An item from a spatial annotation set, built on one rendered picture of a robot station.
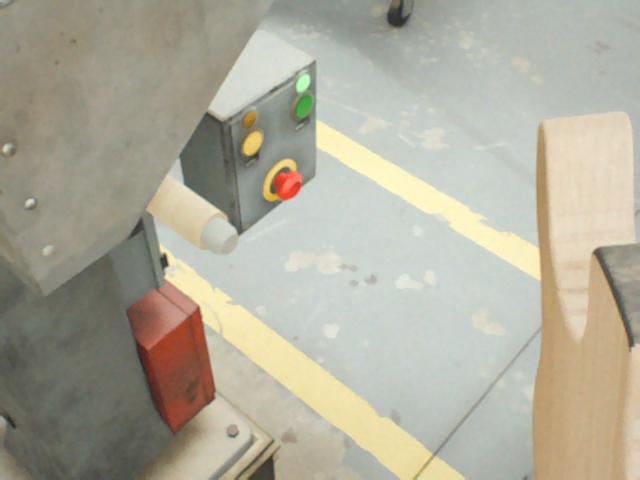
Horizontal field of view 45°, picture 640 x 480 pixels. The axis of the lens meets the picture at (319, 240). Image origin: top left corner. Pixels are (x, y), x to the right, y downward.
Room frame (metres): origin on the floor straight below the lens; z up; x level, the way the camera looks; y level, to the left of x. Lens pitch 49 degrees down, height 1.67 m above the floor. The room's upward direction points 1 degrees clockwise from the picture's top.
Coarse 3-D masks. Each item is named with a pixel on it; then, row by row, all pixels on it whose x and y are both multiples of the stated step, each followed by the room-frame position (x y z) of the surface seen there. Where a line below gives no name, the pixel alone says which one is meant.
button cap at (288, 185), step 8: (280, 176) 0.71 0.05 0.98; (288, 176) 0.70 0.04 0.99; (296, 176) 0.70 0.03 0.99; (280, 184) 0.69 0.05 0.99; (288, 184) 0.69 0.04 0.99; (296, 184) 0.69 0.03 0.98; (280, 192) 0.68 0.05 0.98; (288, 192) 0.68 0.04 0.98; (296, 192) 0.69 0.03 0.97; (288, 200) 0.69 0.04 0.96
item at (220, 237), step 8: (208, 224) 0.37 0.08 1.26; (216, 224) 0.37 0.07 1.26; (224, 224) 0.37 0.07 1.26; (208, 232) 0.37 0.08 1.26; (216, 232) 0.36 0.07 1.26; (224, 232) 0.36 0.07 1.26; (232, 232) 0.37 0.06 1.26; (200, 240) 0.37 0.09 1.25; (208, 240) 0.36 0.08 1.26; (216, 240) 0.36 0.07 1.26; (224, 240) 0.36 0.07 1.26; (232, 240) 0.36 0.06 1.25; (208, 248) 0.36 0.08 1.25; (216, 248) 0.36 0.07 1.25; (224, 248) 0.36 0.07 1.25; (232, 248) 0.36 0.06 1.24
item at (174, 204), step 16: (160, 192) 0.40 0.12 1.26; (176, 192) 0.40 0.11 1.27; (192, 192) 0.40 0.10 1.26; (160, 208) 0.39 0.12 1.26; (176, 208) 0.39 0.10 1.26; (192, 208) 0.38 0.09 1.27; (208, 208) 0.38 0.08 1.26; (176, 224) 0.38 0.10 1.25; (192, 224) 0.37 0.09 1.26; (192, 240) 0.37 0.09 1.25
